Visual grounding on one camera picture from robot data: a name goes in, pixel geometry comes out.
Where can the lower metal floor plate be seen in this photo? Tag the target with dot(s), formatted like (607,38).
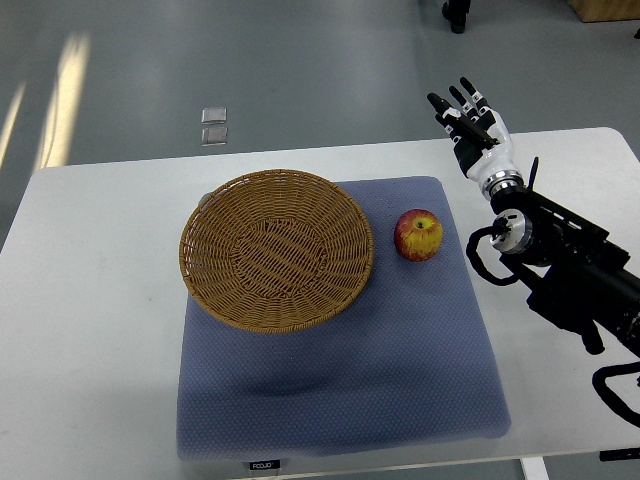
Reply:
(214,136)

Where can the blue grey cushion mat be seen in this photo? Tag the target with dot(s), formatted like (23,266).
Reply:
(408,362)

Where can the metal floor plate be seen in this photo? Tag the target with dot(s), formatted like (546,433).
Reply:
(214,115)
(214,136)

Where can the black chair base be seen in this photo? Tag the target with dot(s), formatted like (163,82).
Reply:
(455,12)

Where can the wooden box corner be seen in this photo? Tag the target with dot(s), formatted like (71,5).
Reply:
(592,11)

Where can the brown wicker basket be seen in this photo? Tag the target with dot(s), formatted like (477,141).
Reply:
(276,251)

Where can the upper metal floor plate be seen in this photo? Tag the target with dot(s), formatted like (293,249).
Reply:
(214,115)

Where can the red yellow apple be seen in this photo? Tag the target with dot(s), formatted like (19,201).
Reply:
(418,235)

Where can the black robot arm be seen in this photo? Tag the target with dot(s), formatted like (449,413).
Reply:
(577,278)

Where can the black table bracket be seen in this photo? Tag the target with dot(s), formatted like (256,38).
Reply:
(619,455)

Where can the black label tag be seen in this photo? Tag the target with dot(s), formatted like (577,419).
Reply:
(264,465)

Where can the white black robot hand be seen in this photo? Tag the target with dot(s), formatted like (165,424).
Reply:
(482,144)

